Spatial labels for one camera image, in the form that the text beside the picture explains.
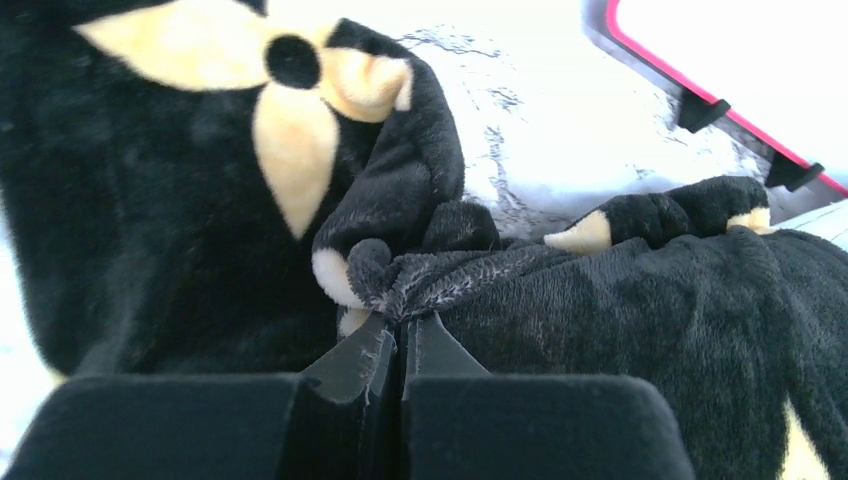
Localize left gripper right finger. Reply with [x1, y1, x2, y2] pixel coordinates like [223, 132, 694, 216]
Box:
[402, 316, 695, 479]

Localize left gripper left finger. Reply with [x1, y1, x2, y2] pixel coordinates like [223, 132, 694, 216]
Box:
[6, 317, 397, 479]

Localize black floral plush pillowcase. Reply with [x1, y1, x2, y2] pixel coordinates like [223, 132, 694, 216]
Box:
[1, 1, 847, 479]

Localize white pillow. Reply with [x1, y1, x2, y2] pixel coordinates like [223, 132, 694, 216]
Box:
[776, 198, 848, 250]

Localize pink framed whiteboard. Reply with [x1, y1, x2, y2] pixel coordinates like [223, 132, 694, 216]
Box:
[586, 1, 847, 195]

